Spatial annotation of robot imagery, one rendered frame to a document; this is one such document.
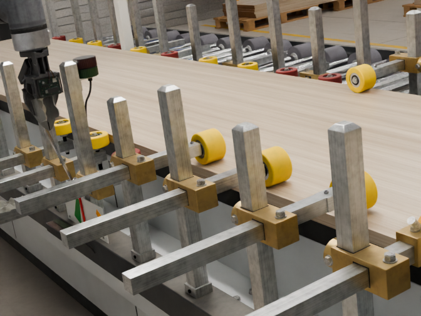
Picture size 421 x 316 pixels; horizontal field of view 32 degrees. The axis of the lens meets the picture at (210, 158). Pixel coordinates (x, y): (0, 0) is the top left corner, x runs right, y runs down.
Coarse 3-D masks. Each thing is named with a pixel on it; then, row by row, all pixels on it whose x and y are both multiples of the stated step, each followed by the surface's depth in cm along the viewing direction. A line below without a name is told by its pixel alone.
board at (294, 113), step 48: (0, 48) 430; (48, 48) 405; (96, 48) 382; (0, 96) 301; (96, 96) 272; (144, 96) 262; (192, 96) 252; (240, 96) 243; (288, 96) 234; (336, 96) 227; (384, 96) 219; (144, 144) 204; (288, 144) 187; (384, 144) 178; (288, 192) 156; (384, 192) 149; (384, 240) 131
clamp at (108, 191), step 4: (76, 176) 199; (80, 176) 195; (112, 184) 191; (104, 188) 190; (108, 188) 191; (112, 188) 191; (92, 192) 192; (96, 192) 189; (100, 192) 190; (104, 192) 190; (108, 192) 191; (112, 192) 192; (92, 196) 192; (96, 196) 190; (100, 196) 190; (104, 196) 190; (108, 196) 191
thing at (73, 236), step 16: (224, 176) 153; (176, 192) 148; (128, 208) 143; (144, 208) 143; (160, 208) 145; (176, 208) 147; (80, 224) 138; (96, 224) 138; (112, 224) 140; (128, 224) 142; (64, 240) 136; (80, 240) 136
